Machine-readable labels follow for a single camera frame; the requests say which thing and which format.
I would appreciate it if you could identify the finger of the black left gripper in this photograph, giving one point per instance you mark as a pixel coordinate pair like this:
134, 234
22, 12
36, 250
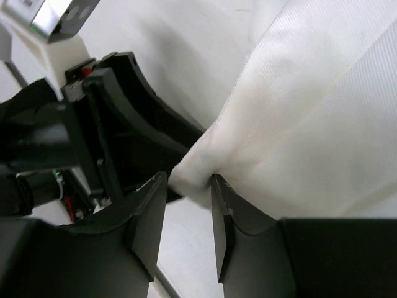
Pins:
133, 133

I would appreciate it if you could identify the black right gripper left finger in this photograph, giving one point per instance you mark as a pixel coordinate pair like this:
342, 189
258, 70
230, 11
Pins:
112, 253

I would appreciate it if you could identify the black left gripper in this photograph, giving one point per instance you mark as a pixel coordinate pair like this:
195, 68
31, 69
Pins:
50, 148

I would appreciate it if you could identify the white pleated skirt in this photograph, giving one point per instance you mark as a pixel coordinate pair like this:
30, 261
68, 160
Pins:
309, 129

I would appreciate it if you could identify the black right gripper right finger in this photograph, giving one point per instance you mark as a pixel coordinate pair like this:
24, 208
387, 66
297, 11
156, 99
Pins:
258, 256

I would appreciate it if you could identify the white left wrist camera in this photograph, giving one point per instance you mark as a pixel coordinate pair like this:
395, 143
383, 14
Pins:
49, 29

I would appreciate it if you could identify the aluminium table edge rail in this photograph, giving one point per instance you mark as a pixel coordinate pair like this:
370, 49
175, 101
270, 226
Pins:
167, 284

